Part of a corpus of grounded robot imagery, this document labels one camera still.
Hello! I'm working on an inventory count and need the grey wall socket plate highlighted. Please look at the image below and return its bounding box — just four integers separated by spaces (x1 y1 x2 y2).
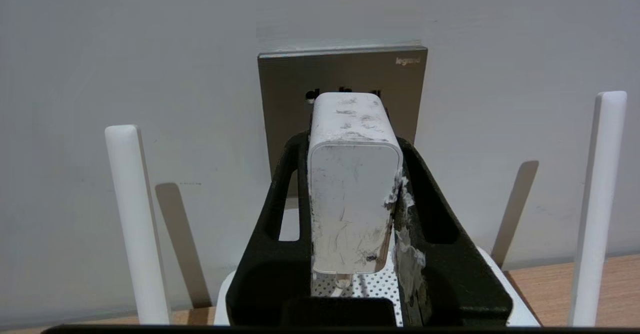
257 46 429 181

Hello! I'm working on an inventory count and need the white power adapter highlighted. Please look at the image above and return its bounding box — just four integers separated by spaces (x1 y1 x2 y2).
306 92 405 278

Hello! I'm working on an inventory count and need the white router with antennas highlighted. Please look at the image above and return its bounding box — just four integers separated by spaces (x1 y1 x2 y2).
104 91 628 327

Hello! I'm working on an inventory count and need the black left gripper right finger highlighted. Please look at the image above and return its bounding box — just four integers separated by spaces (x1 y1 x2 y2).
385 115 514 325

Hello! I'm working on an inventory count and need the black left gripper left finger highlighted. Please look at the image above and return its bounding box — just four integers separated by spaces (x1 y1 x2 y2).
226 130 314 325

